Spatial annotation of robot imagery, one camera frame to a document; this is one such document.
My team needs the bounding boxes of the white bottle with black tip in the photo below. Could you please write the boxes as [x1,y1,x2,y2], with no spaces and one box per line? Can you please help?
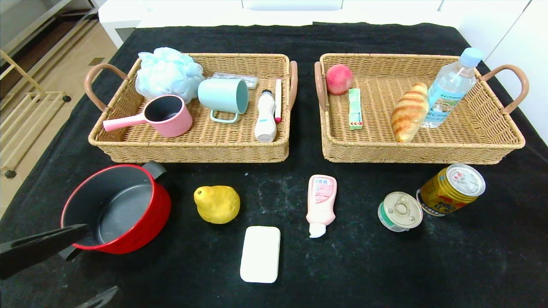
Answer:
[254,89,277,143]

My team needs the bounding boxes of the pink lotion tube white cap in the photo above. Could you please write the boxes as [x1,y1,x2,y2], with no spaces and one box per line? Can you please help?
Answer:
[306,174,338,238]

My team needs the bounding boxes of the green chewing gum pack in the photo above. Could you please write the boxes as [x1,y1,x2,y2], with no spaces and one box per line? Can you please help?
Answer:
[348,88,363,130]

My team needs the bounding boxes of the small tin can green label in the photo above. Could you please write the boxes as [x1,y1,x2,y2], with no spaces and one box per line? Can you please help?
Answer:
[378,191,423,233]

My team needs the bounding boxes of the golden striped bread roll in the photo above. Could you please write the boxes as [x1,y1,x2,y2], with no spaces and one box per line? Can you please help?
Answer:
[390,83,429,143]

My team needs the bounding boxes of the red pot with black handles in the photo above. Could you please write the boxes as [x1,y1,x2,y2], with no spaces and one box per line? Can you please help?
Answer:
[59,161,172,261]

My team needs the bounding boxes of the yellow drink can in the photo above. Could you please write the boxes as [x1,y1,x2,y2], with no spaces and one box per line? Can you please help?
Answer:
[417,163,486,217]

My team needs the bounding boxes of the thin pink and white stick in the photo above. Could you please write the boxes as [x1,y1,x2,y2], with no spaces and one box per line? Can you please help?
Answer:
[274,79,283,123]

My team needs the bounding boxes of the yellow pear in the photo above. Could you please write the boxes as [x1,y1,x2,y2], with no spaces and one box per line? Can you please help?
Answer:
[194,185,241,225]

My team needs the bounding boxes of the clear plastic flat case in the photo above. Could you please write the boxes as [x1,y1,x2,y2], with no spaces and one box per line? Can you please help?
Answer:
[211,72,259,89]

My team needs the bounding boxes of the pink peach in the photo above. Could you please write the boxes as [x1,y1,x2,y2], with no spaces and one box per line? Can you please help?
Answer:
[326,64,354,95]

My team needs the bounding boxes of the white soap bar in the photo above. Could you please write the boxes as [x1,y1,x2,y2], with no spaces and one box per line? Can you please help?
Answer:
[240,225,281,284]

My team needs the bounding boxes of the pink plastic water scoop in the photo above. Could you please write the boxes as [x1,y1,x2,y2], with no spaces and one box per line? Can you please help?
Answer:
[103,94,193,138]

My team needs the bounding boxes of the black table cloth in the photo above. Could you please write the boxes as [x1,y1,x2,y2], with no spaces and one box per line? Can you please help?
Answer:
[0,21,548,308]

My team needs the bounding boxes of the light blue mesh bath pouf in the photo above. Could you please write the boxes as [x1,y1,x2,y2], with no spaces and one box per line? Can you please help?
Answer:
[135,47,205,104]

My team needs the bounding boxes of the white cabinet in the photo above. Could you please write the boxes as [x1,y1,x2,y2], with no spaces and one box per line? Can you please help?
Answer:
[98,0,531,50]

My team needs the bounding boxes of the clear water bottle blue cap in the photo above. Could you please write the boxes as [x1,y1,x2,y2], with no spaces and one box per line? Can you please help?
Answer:
[421,47,484,129]

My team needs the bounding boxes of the woven wicker basket brown handles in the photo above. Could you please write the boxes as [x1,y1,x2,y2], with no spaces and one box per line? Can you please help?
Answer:
[314,53,530,165]
[84,53,298,164]

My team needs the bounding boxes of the teal mug with handle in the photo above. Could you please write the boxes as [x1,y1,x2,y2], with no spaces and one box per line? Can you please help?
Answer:
[197,78,249,124]

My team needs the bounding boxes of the grey metal shelf frame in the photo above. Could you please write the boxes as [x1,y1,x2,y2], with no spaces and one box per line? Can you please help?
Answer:
[0,0,100,65]

